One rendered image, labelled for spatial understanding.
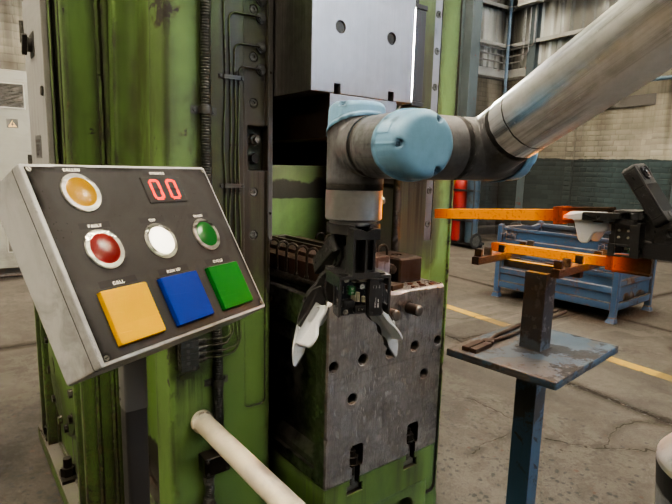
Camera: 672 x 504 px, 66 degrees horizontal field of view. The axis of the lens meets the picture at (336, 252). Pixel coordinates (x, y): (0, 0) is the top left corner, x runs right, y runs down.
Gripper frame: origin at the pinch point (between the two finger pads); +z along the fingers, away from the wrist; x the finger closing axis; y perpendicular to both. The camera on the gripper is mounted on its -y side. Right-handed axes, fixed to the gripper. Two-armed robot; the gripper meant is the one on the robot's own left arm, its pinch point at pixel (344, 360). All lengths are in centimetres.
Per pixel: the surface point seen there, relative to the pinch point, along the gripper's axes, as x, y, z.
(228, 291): -14.3, -17.3, -6.8
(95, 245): -32.6, -7.6, -16.2
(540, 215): 48, -20, -19
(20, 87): -160, -545, -101
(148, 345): -26.3, -3.9, -3.2
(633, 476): 154, -80, 93
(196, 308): -19.7, -11.3, -5.9
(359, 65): 18, -47, -50
